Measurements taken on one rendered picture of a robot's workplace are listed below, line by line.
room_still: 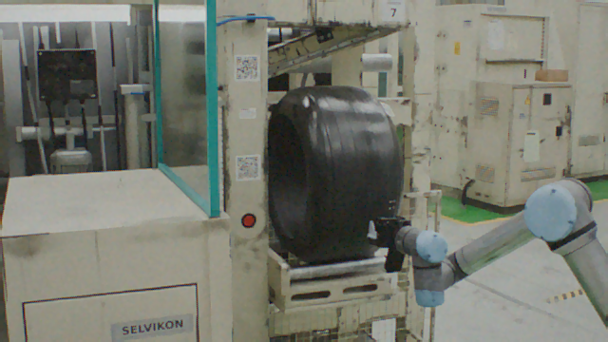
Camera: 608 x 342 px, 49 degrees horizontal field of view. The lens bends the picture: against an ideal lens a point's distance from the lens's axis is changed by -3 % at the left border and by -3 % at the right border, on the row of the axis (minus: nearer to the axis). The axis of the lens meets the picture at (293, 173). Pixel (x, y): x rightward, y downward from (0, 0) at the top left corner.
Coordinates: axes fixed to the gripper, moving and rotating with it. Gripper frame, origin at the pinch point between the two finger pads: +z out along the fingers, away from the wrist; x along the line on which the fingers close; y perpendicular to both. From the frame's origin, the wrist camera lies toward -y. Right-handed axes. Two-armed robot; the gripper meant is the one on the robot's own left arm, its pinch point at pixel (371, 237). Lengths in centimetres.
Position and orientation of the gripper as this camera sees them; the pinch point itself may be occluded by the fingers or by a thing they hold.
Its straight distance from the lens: 202.9
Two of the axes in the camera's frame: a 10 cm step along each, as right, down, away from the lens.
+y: -0.4, -10.0, -0.7
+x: -9.4, 0.6, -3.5
